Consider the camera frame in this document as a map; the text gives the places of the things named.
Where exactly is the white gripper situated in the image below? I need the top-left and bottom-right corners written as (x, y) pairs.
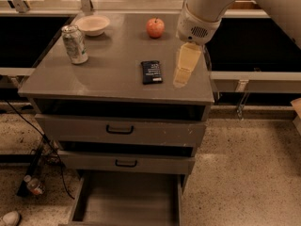
top-left (173, 2), bottom-right (221, 88)

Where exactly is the dark blue rxbar wrapper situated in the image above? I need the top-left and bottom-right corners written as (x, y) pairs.
top-left (141, 60), bottom-right (163, 85)

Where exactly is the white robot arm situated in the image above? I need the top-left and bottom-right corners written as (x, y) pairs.
top-left (173, 0), bottom-right (301, 93)

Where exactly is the grey drawer cabinet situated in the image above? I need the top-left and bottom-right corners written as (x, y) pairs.
top-left (18, 12), bottom-right (215, 193)

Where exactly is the grey top drawer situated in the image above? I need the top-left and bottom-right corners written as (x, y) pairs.
top-left (36, 114), bottom-right (205, 146)

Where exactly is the grey drawer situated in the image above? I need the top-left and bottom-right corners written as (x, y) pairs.
top-left (59, 171), bottom-right (182, 226)
top-left (58, 151), bottom-right (195, 175)
top-left (36, 114), bottom-right (205, 146)

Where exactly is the grey middle drawer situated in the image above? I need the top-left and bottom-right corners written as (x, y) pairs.
top-left (58, 151), bottom-right (195, 175)

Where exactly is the grey bottom drawer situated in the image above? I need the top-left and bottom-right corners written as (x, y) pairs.
top-left (59, 171), bottom-right (182, 226)

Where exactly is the red apple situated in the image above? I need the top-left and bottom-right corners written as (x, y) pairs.
top-left (146, 18), bottom-right (165, 39)

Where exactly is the white bowl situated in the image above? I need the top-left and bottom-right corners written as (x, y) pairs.
top-left (75, 15), bottom-right (110, 37)

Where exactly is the silver green soda can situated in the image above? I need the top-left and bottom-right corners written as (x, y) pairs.
top-left (61, 24), bottom-right (88, 64)

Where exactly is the plastic bottle on floor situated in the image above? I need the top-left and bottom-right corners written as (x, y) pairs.
top-left (24, 175), bottom-right (45, 195)

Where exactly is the black floor bar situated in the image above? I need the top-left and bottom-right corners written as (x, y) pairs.
top-left (17, 140), bottom-right (44, 198)

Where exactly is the white shoe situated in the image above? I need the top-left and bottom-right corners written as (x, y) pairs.
top-left (0, 211), bottom-right (21, 226)

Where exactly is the black cable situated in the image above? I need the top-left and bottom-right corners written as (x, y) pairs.
top-left (2, 98), bottom-right (76, 201)

